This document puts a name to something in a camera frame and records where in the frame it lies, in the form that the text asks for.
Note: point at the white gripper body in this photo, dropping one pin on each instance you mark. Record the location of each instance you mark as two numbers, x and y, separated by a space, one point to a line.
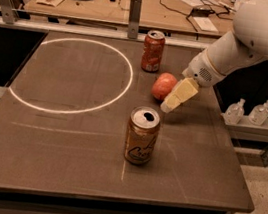
201 69

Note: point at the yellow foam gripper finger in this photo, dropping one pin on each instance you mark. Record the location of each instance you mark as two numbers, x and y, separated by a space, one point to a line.
183 90

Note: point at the red apple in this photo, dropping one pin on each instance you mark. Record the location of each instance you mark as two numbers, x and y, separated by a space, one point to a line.
163 86

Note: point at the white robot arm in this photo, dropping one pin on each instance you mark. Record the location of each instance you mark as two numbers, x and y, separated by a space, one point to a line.
245 45

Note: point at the white paper card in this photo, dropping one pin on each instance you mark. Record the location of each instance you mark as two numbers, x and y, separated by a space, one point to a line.
205 24

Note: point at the red soda can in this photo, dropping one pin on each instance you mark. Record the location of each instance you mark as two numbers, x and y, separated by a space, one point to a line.
152 51

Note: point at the clear sanitizer bottle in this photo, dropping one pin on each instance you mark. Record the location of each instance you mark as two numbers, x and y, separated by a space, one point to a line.
259 114
234 112

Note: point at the orange soda can open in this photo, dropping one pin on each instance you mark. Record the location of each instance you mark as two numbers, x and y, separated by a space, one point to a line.
142 133

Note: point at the wooden back workbench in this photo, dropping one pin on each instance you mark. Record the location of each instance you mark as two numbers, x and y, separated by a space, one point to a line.
211 18

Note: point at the middle metal bracket post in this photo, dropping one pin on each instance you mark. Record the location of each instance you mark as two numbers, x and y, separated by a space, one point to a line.
134 18

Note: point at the metal bracket post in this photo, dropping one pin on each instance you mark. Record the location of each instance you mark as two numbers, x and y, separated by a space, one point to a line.
134 18
9 12

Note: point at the left metal bracket post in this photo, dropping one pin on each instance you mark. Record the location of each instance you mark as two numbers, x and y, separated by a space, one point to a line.
9 12

